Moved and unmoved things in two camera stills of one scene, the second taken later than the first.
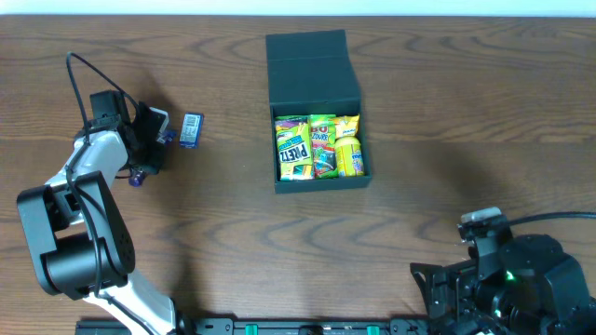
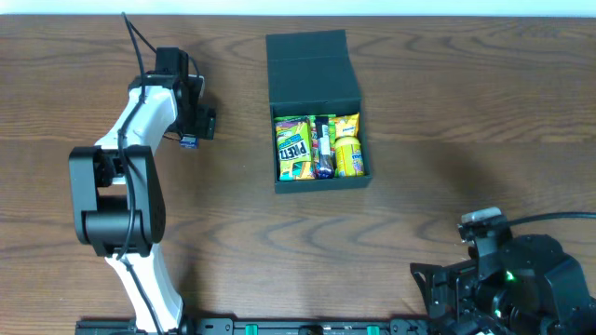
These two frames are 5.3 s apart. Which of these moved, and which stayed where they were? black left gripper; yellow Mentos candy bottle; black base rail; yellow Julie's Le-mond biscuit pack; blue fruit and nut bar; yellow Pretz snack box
Moved: black left gripper; blue fruit and nut bar
Stayed: black base rail; yellow Julie's Le-mond biscuit pack; yellow Pretz snack box; yellow Mentos candy bottle
